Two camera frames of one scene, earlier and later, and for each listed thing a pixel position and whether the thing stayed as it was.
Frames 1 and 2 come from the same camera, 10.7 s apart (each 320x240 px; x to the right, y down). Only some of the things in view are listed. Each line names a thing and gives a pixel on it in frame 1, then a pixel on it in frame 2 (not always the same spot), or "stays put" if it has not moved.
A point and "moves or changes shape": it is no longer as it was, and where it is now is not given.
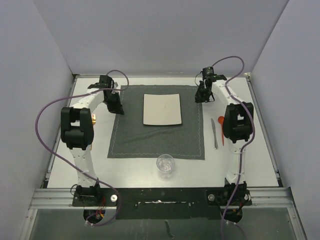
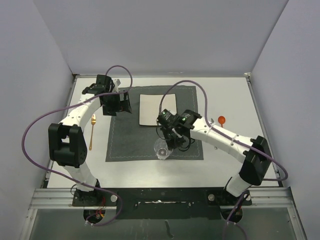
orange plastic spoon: x=221 y=120 stays put
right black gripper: x=199 y=97 -> x=170 y=144
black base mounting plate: x=163 y=203 stays put
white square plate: x=161 y=109 moves or changes shape
